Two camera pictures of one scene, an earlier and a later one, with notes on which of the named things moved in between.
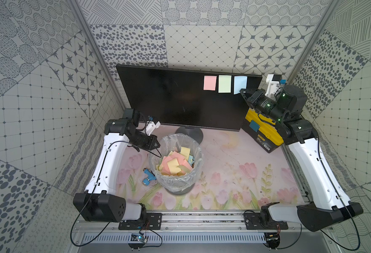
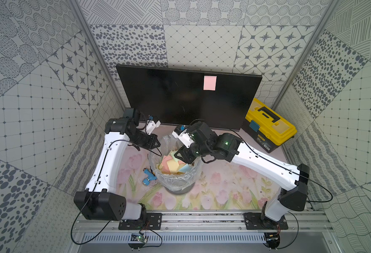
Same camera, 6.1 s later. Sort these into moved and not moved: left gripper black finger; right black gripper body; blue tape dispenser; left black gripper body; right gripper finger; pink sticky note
Moved: right black gripper body; right gripper finger
Not moved: blue tape dispenser; left gripper black finger; pink sticky note; left black gripper body
